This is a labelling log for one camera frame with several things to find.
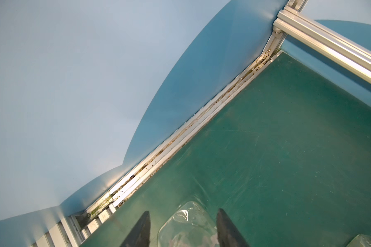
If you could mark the left aluminium frame post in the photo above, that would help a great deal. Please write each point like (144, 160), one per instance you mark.
(297, 5)

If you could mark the aluminium front rail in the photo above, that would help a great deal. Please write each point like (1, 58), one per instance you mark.
(66, 234)

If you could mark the aluminium back frame bar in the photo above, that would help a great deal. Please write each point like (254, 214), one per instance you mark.
(342, 51)

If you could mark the clear glass bottle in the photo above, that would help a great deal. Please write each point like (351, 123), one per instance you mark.
(361, 240)
(190, 226)

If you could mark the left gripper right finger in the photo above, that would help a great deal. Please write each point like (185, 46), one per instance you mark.
(227, 233)

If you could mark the left aluminium floor edge strip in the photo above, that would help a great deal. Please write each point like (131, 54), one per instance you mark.
(127, 185)

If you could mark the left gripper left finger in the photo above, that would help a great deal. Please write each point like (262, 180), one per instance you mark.
(139, 236)

